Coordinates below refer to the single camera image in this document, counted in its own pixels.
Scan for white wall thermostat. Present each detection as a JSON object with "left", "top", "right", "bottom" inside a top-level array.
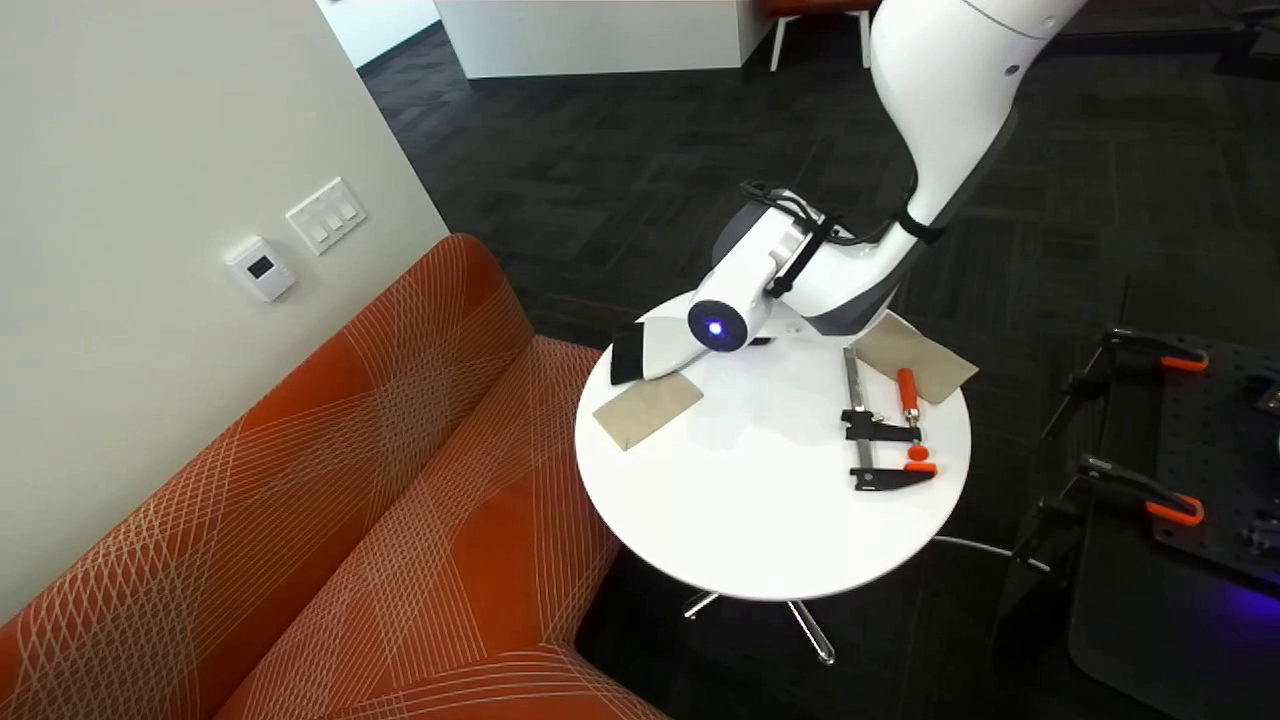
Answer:
[{"left": 223, "top": 236, "right": 298, "bottom": 304}]

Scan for bar clamp with orange handle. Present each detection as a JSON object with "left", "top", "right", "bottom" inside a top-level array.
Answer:
[{"left": 839, "top": 345, "right": 940, "bottom": 494}]

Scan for brown paper napkin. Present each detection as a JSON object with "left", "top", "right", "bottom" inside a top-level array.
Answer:
[
  {"left": 592, "top": 372, "right": 705, "bottom": 452},
  {"left": 854, "top": 312, "right": 980, "bottom": 406}
]

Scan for black spring clamp orange tips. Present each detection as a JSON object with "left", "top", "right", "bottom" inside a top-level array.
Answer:
[
  {"left": 1072, "top": 453, "right": 1207, "bottom": 529},
  {"left": 1062, "top": 327, "right": 1211, "bottom": 403}
]

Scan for white counter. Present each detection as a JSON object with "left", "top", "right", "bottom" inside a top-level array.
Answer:
[{"left": 434, "top": 0, "right": 773, "bottom": 80}]

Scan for orange patterned sofa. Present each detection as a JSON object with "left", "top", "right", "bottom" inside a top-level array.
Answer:
[{"left": 0, "top": 233, "right": 673, "bottom": 720}]

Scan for orange chair with white legs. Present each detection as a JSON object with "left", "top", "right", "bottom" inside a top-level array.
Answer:
[{"left": 758, "top": 0, "right": 883, "bottom": 73}]

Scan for white light switch plate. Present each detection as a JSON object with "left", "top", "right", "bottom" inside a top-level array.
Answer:
[{"left": 285, "top": 177, "right": 368, "bottom": 256}]

